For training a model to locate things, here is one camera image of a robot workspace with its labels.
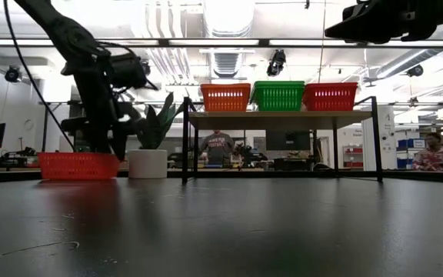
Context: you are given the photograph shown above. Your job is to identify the rack with red bins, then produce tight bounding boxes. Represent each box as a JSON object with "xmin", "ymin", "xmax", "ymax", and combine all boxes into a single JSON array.
[{"xmin": 342, "ymin": 145, "xmax": 364, "ymax": 169}]

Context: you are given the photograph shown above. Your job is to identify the green snake plant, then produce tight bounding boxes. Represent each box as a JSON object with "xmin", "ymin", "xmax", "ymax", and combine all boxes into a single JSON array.
[{"xmin": 135, "ymin": 92, "xmax": 186, "ymax": 151}]

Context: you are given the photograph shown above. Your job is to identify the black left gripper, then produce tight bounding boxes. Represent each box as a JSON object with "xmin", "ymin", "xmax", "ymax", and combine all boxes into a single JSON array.
[{"xmin": 75, "ymin": 61, "xmax": 128, "ymax": 162}]

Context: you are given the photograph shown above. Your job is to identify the black wall screen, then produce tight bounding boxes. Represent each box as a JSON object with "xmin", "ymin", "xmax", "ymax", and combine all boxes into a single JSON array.
[{"xmin": 265, "ymin": 130, "xmax": 311, "ymax": 151}]

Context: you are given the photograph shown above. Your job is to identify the white plant pot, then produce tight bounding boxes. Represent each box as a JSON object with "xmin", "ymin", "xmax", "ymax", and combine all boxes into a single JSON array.
[{"xmin": 128, "ymin": 149, "xmax": 169, "ymax": 180}]

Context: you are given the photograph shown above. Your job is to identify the black table mat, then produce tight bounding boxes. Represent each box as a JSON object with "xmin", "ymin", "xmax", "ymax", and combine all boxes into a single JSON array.
[{"xmin": 0, "ymin": 169, "xmax": 443, "ymax": 277}]

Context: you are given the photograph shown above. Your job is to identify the silver ceiling air duct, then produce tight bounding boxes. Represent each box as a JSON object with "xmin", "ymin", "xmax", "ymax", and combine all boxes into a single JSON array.
[{"xmin": 202, "ymin": 0, "xmax": 257, "ymax": 38}]

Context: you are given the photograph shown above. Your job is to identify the black ceiling spotlight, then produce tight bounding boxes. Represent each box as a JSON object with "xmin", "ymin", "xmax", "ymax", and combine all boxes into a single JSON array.
[
  {"xmin": 266, "ymin": 49, "xmax": 287, "ymax": 77},
  {"xmin": 405, "ymin": 64, "xmax": 425, "ymax": 78},
  {"xmin": 4, "ymin": 65, "xmax": 22, "ymax": 84}
]

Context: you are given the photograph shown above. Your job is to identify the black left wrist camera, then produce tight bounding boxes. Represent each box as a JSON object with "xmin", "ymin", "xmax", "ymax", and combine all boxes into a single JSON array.
[{"xmin": 109, "ymin": 52, "xmax": 148, "ymax": 90}]

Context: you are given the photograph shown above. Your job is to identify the black overhead light bar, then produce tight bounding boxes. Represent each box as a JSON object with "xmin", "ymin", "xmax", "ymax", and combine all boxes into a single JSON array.
[{"xmin": 0, "ymin": 37, "xmax": 443, "ymax": 48}]

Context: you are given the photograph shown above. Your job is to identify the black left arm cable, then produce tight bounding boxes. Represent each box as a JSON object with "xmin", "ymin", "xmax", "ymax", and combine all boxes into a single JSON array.
[{"xmin": 2, "ymin": 0, "xmax": 77, "ymax": 153}]

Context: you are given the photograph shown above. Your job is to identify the white column with signs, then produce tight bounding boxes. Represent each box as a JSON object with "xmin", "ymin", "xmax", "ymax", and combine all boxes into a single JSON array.
[{"xmin": 361, "ymin": 105, "xmax": 396, "ymax": 172}]

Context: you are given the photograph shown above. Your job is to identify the blue storage bins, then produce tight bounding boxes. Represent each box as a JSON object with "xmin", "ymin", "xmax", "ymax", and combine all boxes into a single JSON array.
[{"xmin": 397, "ymin": 138, "xmax": 427, "ymax": 170}]

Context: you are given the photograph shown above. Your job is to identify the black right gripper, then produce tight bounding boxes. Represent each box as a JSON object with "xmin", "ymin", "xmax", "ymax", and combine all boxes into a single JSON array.
[{"xmin": 324, "ymin": 0, "xmax": 443, "ymax": 44}]

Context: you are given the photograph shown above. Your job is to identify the person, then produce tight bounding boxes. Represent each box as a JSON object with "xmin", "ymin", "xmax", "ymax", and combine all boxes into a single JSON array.
[
  {"xmin": 411, "ymin": 132, "xmax": 443, "ymax": 172},
  {"xmin": 199, "ymin": 130, "xmax": 235, "ymax": 167}
]

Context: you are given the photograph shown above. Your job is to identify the wooden shelf with black legs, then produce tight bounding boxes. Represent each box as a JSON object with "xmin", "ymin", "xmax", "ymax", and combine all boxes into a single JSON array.
[{"xmin": 182, "ymin": 95, "xmax": 384, "ymax": 185}]

